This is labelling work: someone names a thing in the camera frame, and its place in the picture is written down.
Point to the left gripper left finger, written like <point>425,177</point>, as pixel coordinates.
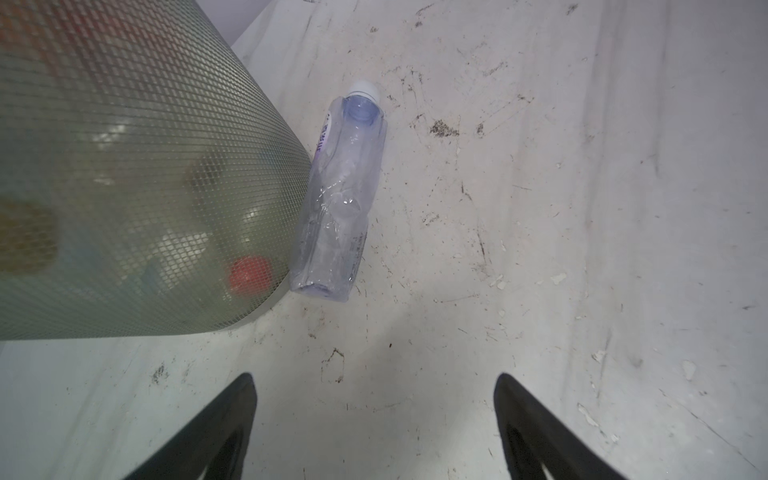
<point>213,445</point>

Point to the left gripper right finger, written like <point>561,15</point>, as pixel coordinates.
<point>536,443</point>

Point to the grey bin with green liner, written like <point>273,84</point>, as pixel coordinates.
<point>139,161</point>

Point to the red label clear bottle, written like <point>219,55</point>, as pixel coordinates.
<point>251,276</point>

